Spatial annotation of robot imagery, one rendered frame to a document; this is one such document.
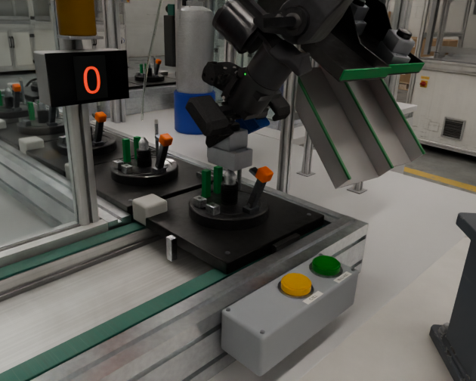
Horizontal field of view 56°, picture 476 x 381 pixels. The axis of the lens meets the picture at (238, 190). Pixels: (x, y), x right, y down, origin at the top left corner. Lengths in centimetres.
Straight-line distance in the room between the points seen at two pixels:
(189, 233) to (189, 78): 102
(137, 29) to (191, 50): 1121
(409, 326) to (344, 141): 39
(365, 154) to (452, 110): 391
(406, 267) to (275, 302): 39
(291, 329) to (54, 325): 30
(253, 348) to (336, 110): 60
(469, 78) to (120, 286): 435
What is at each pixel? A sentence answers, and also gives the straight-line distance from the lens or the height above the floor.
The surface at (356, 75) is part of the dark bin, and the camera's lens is 86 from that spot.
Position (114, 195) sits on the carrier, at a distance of 87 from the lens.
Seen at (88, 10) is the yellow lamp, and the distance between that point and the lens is 68.
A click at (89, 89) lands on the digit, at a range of 68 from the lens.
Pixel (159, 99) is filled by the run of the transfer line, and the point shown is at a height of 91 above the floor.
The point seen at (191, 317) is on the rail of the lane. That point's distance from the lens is 56.
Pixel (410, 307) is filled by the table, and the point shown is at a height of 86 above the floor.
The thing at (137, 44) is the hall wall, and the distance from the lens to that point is 1286.
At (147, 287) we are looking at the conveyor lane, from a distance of 69.
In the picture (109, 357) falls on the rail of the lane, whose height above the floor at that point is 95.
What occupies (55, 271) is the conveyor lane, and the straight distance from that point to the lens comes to 75.
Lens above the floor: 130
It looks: 22 degrees down
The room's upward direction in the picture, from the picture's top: 2 degrees clockwise
